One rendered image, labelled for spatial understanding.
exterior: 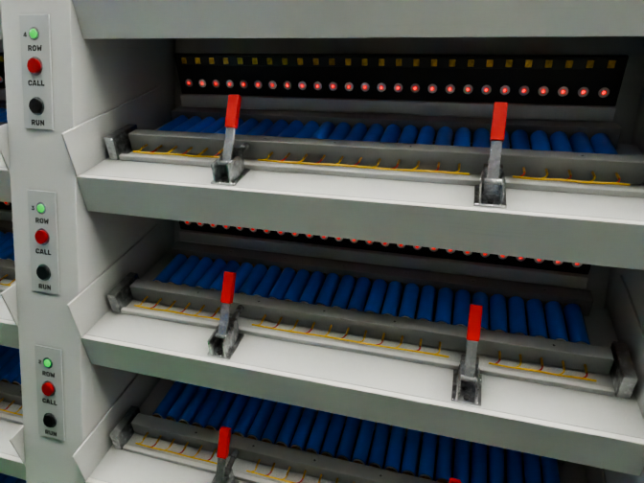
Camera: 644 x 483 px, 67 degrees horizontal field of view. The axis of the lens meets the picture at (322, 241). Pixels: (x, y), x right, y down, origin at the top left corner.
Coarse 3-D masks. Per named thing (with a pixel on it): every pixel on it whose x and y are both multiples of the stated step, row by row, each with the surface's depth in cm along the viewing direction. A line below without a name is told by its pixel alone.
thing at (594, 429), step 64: (128, 256) 65; (320, 256) 66; (384, 256) 63; (128, 320) 60; (256, 320) 59; (256, 384) 53; (320, 384) 50; (384, 384) 50; (448, 384) 49; (512, 384) 49; (640, 384) 46; (512, 448) 47; (576, 448) 45; (640, 448) 43
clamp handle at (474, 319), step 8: (472, 304) 48; (472, 312) 47; (480, 312) 47; (472, 320) 47; (480, 320) 47; (472, 328) 47; (480, 328) 47; (472, 336) 47; (472, 344) 47; (472, 352) 47; (472, 360) 47; (464, 368) 48; (472, 368) 47; (464, 376) 47; (472, 376) 47
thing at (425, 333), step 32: (160, 288) 62; (192, 288) 61; (288, 320) 58; (320, 320) 56; (352, 320) 55; (384, 320) 54; (416, 320) 54; (416, 352) 52; (480, 352) 52; (512, 352) 51; (544, 352) 50; (576, 352) 49; (608, 352) 49
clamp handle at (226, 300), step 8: (224, 272) 54; (232, 272) 54; (224, 280) 54; (232, 280) 54; (224, 288) 54; (232, 288) 54; (224, 296) 54; (232, 296) 54; (224, 304) 54; (224, 312) 54; (224, 320) 54; (224, 328) 54
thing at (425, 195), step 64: (192, 64) 65; (256, 64) 62; (320, 64) 60; (384, 64) 58; (448, 64) 56; (512, 64) 54; (576, 64) 52; (128, 128) 60; (192, 128) 61; (256, 128) 59; (320, 128) 58; (384, 128) 59; (448, 128) 56; (512, 128) 55; (576, 128) 53; (640, 128) 53; (128, 192) 54; (192, 192) 51; (256, 192) 49; (320, 192) 48; (384, 192) 47; (448, 192) 47; (512, 192) 46; (576, 192) 45; (640, 192) 44; (576, 256) 43; (640, 256) 41
